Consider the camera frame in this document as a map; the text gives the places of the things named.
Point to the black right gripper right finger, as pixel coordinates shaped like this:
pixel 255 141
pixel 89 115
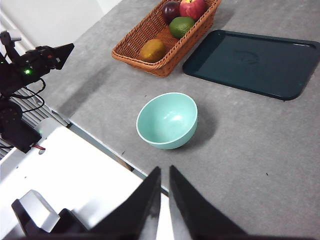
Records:
pixel 195 215

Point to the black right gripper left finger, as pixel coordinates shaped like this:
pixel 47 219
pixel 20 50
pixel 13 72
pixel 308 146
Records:
pixel 135 212

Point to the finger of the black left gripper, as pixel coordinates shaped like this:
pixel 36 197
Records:
pixel 63 55

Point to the brown kiwifruit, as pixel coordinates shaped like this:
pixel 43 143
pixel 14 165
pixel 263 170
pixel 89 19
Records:
pixel 153 51

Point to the teal ceramic bowl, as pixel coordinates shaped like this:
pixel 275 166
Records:
pixel 167 120

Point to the brown wicker basket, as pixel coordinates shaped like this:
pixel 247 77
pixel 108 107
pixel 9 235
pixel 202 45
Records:
pixel 150 32

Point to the dark purple round fruit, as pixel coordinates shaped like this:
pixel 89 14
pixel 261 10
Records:
pixel 170 11

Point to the green avocado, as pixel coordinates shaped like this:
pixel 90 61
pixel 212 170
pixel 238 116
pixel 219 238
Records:
pixel 181 26

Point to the red apple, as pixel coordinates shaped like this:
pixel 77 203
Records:
pixel 192 8

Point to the black rectangular tray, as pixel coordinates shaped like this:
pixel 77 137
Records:
pixel 250 65

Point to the pale grey left wrist camera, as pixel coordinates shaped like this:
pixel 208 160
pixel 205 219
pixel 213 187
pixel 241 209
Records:
pixel 12 36

